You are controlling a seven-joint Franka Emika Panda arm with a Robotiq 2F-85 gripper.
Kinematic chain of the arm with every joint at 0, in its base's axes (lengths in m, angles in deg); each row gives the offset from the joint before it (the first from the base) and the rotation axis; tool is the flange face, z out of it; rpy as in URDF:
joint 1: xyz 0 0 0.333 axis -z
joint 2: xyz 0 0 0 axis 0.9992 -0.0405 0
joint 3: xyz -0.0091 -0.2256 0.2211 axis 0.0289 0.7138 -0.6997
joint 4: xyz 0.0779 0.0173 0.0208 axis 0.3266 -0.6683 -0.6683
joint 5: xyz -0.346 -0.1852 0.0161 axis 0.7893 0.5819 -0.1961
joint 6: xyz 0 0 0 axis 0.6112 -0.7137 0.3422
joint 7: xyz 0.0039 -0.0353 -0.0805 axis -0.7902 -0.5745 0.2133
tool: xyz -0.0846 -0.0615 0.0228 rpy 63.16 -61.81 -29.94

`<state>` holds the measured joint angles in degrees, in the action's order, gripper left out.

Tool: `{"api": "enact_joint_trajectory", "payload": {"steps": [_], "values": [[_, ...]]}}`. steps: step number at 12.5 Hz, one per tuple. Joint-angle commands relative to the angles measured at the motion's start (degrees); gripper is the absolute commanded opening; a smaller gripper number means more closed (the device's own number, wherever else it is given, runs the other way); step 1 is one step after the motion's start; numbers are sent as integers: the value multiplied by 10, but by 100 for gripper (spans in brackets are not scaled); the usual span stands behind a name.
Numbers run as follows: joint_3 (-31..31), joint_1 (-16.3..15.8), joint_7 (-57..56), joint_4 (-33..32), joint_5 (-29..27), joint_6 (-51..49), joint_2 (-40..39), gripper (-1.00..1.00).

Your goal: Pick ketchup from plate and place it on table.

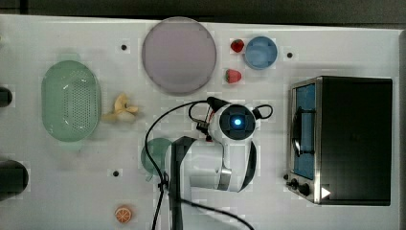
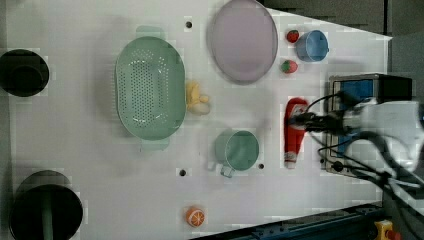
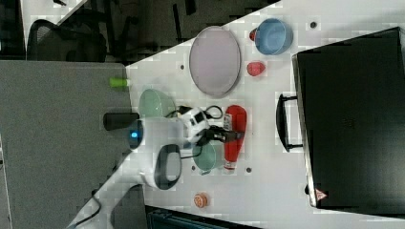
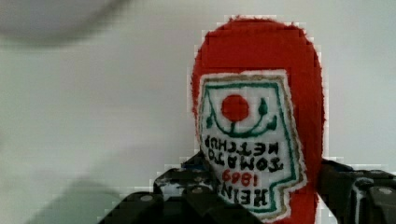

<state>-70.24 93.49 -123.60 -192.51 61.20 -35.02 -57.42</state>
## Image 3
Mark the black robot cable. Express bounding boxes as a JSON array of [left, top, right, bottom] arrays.
[[165, 104, 224, 160]]

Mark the green metal cup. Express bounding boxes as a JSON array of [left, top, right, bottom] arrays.
[[192, 141, 224, 176]]

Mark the green perforated colander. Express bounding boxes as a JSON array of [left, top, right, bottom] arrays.
[[139, 89, 176, 117]]

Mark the black toaster oven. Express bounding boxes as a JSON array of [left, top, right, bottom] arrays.
[[292, 27, 405, 219]]

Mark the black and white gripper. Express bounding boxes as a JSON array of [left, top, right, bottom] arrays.
[[178, 106, 245, 146]]

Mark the orange slice toy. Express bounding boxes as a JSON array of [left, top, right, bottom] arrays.
[[193, 193, 208, 208]]

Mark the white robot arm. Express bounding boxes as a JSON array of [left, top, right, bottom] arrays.
[[66, 105, 247, 229]]

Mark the green marker pen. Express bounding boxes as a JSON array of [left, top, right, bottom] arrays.
[[109, 77, 130, 88]]

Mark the red ketchup bottle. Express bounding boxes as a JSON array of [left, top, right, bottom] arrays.
[[224, 105, 247, 174]]

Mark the blue bowl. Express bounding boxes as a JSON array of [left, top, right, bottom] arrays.
[[254, 18, 293, 55]]

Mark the round grey plate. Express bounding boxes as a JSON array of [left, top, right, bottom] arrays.
[[189, 26, 242, 98]]

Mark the black office chair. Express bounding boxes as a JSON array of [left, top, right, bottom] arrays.
[[26, 19, 107, 62]]

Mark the red toy strawberry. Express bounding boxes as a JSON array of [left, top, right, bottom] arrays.
[[246, 61, 266, 76], [249, 29, 257, 41]]

